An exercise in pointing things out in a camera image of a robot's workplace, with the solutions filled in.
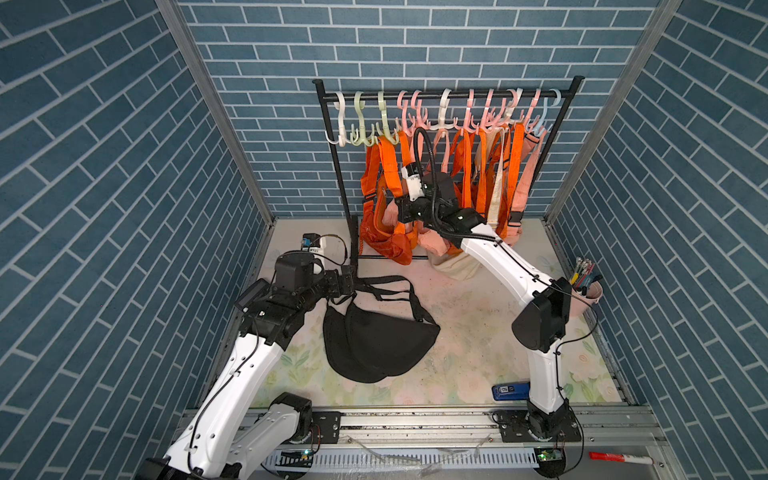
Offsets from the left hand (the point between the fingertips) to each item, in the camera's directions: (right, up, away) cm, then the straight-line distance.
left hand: (347, 268), depth 73 cm
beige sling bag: (+32, -1, +21) cm, 38 cm away
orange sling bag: (+45, +25, +12) cm, 53 cm away
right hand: (+13, +19, +9) cm, 24 cm away
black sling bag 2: (+11, -23, +12) cm, 28 cm away
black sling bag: (-4, -25, +13) cm, 29 cm away
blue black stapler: (+42, -32, +4) cm, 53 cm away
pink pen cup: (+69, -13, +18) cm, 72 cm away
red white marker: (+66, -44, -4) cm, 79 cm away
